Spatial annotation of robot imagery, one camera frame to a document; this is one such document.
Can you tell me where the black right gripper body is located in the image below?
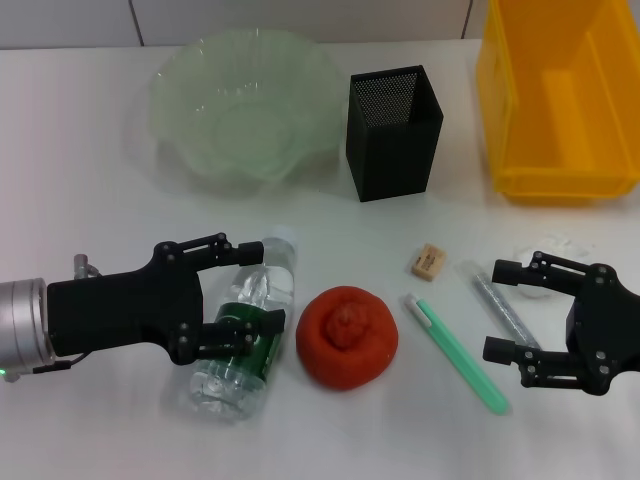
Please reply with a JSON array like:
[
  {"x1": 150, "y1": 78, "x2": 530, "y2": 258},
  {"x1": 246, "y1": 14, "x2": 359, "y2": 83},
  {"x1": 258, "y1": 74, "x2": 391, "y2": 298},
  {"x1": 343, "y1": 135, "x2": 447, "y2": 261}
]
[{"x1": 565, "y1": 263, "x2": 640, "y2": 397}]

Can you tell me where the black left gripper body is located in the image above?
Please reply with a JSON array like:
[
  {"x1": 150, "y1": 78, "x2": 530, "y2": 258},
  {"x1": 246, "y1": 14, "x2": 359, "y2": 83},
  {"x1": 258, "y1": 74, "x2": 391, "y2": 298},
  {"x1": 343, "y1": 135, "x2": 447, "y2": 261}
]
[{"x1": 45, "y1": 241, "x2": 206, "y2": 366}]

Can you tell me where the white plastic wrap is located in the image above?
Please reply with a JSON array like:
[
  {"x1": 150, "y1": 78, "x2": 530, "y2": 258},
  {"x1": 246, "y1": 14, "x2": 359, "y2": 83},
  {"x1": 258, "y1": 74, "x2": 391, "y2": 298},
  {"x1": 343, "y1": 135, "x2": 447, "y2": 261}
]
[{"x1": 514, "y1": 230, "x2": 599, "y2": 301}]

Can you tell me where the grey silver pen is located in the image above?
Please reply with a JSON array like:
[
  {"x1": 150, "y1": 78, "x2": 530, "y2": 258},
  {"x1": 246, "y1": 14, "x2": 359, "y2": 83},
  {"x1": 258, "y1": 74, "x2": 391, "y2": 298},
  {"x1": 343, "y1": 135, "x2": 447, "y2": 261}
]
[{"x1": 462, "y1": 260, "x2": 544, "y2": 351}]

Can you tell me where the clear green-label water bottle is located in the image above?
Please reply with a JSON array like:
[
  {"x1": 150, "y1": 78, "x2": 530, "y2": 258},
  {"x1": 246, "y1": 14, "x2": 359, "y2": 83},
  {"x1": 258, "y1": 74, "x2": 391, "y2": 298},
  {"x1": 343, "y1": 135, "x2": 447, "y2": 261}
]
[{"x1": 188, "y1": 225, "x2": 302, "y2": 425}]

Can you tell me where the mint green pen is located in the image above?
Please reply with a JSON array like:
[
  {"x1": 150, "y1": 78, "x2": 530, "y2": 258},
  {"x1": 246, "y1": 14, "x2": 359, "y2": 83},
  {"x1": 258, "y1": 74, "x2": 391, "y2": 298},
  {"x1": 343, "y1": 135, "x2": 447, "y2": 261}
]
[{"x1": 402, "y1": 293, "x2": 512, "y2": 416}]

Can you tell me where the beige eraser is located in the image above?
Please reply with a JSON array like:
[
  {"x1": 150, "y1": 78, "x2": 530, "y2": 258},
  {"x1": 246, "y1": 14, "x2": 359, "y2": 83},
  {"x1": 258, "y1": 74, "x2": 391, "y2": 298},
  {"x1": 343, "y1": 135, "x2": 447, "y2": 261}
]
[{"x1": 410, "y1": 243, "x2": 448, "y2": 278}]

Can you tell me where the red-orange fruit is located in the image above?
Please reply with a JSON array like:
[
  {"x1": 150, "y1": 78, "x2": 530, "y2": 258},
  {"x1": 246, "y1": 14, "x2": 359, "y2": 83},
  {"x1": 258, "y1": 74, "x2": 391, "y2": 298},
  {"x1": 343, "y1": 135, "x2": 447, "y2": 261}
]
[{"x1": 295, "y1": 285, "x2": 401, "y2": 394}]

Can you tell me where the green glass fruit plate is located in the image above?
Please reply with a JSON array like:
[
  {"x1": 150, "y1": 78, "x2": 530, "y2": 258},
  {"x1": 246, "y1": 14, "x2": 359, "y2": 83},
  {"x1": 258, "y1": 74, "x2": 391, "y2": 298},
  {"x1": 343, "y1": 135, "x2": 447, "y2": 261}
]
[{"x1": 149, "y1": 28, "x2": 346, "y2": 194}]

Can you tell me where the black mesh pen holder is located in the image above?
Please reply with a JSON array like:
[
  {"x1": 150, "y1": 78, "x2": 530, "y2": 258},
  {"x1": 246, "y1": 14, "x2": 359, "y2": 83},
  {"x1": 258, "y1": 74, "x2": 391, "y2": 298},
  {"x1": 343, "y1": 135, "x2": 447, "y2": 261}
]
[{"x1": 345, "y1": 64, "x2": 445, "y2": 203}]

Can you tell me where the yellow plastic bin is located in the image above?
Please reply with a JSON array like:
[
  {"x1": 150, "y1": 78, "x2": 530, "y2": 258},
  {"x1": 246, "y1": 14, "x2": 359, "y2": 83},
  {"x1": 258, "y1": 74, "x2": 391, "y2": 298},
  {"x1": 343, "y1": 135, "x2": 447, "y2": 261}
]
[{"x1": 474, "y1": 0, "x2": 640, "y2": 205}]

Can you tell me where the left gripper cable with connector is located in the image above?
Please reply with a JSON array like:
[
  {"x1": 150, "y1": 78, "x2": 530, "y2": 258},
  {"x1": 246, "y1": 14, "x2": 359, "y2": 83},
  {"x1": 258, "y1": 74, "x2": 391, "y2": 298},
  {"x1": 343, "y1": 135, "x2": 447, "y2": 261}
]
[{"x1": 32, "y1": 253, "x2": 104, "y2": 374}]

